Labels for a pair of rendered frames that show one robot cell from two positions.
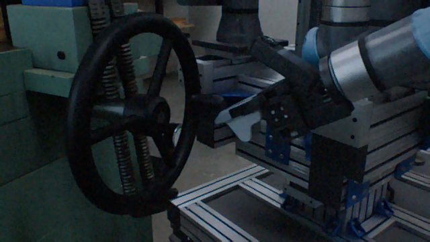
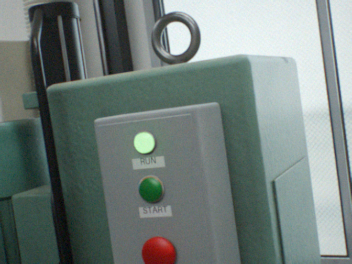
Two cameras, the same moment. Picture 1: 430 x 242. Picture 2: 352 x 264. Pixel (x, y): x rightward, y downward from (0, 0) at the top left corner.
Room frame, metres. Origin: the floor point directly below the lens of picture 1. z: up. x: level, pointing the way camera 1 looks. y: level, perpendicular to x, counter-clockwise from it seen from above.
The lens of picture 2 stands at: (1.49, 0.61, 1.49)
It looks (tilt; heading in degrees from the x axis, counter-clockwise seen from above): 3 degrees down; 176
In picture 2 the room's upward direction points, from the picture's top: 8 degrees counter-clockwise
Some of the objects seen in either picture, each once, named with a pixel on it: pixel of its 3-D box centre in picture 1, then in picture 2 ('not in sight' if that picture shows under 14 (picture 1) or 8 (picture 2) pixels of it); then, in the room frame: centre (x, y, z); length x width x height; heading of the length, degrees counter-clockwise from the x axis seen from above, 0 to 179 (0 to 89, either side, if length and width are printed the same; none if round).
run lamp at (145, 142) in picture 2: not in sight; (143, 142); (0.99, 0.61, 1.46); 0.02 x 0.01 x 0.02; 63
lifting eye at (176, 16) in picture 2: not in sight; (176, 40); (0.82, 0.66, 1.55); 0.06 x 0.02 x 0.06; 63
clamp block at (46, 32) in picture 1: (78, 33); not in sight; (0.62, 0.22, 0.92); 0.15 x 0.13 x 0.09; 153
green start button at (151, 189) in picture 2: not in sight; (150, 189); (0.99, 0.61, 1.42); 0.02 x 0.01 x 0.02; 63
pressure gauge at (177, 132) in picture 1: (174, 139); not in sight; (0.82, 0.10, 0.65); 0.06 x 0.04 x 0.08; 153
